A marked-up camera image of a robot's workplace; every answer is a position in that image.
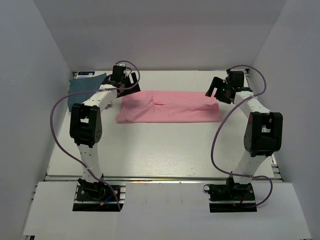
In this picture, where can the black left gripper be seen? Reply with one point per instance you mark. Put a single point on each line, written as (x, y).
(134, 89)

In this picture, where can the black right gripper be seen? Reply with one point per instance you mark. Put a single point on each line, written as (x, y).
(216, 82)

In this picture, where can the pink t shirt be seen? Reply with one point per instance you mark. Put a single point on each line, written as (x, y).
(151, 106)

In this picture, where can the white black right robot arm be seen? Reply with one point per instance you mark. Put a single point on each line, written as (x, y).
(263, 133)

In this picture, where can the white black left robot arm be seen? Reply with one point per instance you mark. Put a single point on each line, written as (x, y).
(86, 122)

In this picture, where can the folded teal t shirt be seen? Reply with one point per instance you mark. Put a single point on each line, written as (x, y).
(83, 84)

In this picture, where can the blue left table label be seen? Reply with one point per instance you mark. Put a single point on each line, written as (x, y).
(86, 73)

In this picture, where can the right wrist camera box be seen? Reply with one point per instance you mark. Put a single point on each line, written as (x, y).
(235, 78)

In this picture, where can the aluminium right table rail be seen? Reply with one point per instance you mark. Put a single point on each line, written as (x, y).
(262, 137)

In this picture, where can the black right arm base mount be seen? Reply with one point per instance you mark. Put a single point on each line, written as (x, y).
(231, 197)

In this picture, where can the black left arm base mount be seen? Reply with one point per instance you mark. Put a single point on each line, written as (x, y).
(97, 197)

